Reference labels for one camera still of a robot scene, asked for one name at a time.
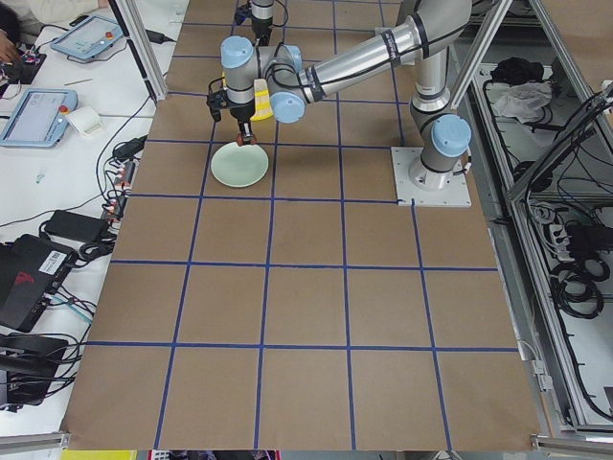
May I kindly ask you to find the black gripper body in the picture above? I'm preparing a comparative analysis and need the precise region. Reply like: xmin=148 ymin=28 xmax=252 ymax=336
xmin=234 ymin=4 xmax=252 ymax=26
xmin=206 ymin=79 xmax=254 ymax=123

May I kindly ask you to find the brown bun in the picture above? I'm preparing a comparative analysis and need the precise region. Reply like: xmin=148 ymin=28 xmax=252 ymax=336
xmin=236 ymin=135 xmax=258 ymax=146

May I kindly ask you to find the yellow steamer layer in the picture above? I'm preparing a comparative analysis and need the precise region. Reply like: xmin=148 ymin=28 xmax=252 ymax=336
xmin=251 ymin=106 xmax=273 ymax=122
xmin=254 ymin=79 xmax=272 ymax=111

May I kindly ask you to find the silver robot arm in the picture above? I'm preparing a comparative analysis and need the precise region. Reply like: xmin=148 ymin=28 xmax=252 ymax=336
xmin=234 ymin=0 xmax=274 ymax=46
xmin=207 ymin=1 xmax=472 ymax=191

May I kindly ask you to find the light green plate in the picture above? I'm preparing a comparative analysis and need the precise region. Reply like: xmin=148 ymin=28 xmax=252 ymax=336
xmin=211 ymin=142 xmax=269 ymax=188

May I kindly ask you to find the blue teach pendant far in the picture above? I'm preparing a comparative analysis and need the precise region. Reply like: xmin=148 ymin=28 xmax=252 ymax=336
xmin=50 ymin=15 xmax=124 ymax=61

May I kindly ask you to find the blue teach pendant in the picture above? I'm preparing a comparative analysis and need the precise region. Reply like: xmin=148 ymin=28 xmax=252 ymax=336
xmin=1 ymin=88 xmax=79 ymax=149
xmin=50 ymin=15 xmax=124 ymax=61

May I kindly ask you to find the white power strip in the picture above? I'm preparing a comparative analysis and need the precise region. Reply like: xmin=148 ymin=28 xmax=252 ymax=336
xmin=101 ymin=159 xmax=138 ymax=228

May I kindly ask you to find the blue teach pendant near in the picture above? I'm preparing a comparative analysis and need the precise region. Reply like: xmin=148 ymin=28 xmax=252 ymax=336
xmin=1 ymin=88 xmax=79 ymax=149

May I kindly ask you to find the black power brick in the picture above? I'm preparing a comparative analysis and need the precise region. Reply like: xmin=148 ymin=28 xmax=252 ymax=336
xmin=39 ymin=210 xmax=109 ymax=242

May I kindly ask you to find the white cloth bundle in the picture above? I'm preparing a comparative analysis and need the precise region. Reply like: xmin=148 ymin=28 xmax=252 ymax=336
xmin=493 ymin=82 xmax=553 ymax=124

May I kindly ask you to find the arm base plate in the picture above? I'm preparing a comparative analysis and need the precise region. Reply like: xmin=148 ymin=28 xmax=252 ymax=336
xmin=391 ymin=147 xmax=472 ymax=208

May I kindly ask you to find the aluminium side frame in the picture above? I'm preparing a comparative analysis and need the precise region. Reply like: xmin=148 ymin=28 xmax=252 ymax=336
xmin=461 ymin=1 xmax=612 ymax=455

